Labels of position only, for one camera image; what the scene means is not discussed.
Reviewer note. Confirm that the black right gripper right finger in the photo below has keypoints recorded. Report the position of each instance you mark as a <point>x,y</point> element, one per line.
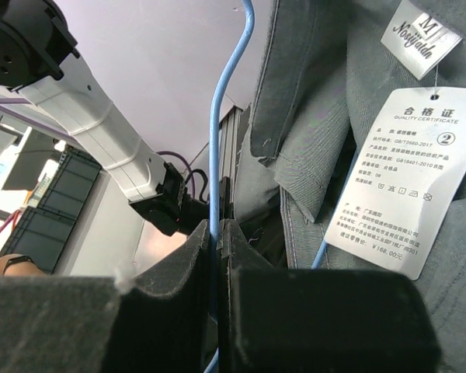
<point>279,320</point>

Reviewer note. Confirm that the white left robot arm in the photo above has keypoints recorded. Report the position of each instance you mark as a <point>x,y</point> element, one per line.
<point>39,60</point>

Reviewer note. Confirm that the aluminium frame rail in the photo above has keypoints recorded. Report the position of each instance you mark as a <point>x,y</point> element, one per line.
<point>232,130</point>

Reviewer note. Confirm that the grey shirt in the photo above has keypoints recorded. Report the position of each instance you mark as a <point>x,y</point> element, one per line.
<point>324,77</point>

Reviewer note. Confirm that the white paper price tag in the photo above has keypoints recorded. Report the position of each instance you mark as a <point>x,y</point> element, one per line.
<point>403,180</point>

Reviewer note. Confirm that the light blue wire hanger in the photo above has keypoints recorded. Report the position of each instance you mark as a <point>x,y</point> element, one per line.
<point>217,136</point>

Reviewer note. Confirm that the dark plastic storage crates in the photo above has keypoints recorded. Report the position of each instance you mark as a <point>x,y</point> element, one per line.
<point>42,233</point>

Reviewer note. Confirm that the person's forearm with watch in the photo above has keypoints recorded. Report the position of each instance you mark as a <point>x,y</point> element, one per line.
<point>18,265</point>

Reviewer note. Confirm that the white woven size label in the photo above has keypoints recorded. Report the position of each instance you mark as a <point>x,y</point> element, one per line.
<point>418,40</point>

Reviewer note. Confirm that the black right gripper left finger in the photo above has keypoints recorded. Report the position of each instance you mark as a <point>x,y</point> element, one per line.
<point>154,322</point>

